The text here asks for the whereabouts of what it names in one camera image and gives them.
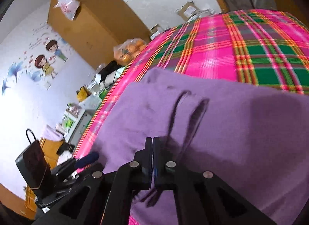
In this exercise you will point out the black folded cloth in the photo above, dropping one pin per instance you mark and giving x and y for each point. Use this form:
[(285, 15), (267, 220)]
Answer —
[(107, 70)]

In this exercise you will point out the bag of oranges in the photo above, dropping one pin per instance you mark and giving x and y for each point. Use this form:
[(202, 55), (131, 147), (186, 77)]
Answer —
[(128, 51)]

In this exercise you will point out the white carton box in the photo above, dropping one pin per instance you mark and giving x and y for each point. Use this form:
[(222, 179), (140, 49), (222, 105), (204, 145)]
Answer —
[(155, 31)]

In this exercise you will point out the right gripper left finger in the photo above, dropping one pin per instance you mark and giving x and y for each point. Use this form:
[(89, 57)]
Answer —
[(98, 198)]

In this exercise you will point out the white plastic bag on wardrobe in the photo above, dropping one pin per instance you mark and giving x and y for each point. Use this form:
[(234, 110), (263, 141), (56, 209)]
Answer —
[(68, 8)]

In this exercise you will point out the yellow shopping bag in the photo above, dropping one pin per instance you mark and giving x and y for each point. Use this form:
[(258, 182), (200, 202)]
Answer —
[(82, 94)]

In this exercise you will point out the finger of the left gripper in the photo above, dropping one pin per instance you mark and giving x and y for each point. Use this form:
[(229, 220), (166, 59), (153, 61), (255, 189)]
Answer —
[(64, 168), (86, 160)]

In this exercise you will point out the cartoon couple wall sticker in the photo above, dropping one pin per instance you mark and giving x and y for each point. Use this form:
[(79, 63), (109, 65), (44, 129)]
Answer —
[(47, 64)]

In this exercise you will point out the wooden wardrobe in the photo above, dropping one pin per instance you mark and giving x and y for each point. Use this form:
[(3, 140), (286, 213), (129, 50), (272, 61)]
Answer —
[(99, 26)]

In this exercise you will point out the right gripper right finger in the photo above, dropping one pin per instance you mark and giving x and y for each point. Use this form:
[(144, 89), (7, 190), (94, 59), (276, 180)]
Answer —
[(201, 198)]

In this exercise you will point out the cardboard box with label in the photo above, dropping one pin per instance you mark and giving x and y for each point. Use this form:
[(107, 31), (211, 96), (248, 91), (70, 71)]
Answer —
[(187, 11)]

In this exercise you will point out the grey drawer cabinet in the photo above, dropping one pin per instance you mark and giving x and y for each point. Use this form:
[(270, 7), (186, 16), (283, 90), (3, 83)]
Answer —
[(75, 126)]

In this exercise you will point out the purple knit sweater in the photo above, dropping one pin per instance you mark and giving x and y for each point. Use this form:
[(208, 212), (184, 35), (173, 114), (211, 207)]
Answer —
[(254, 138)]

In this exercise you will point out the pink plaid bed cover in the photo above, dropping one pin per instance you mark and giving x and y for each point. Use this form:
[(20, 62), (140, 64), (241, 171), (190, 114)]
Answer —
[(257, 47)]

